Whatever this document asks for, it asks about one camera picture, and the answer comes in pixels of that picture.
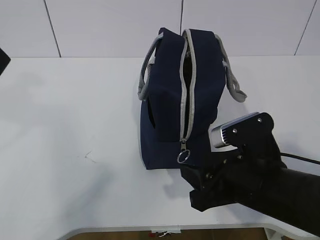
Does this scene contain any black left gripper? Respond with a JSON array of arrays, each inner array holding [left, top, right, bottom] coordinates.
[[0, 48, 11, 75]]

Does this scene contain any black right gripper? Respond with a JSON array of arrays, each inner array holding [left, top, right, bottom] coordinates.
[[180, 112, 286, 212]]

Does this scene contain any navy blue lunch bag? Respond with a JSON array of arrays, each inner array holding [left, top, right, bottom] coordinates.
[[137, 27, 247, 170]]

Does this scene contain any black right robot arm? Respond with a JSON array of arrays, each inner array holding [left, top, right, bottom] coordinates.
[[180, 112, 320, 236]]

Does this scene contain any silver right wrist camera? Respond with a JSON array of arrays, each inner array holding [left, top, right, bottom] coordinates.
[[209, 112, 259, 152]]

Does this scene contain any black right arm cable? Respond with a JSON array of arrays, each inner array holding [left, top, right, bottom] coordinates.
[[279, 152, 320, 166]]

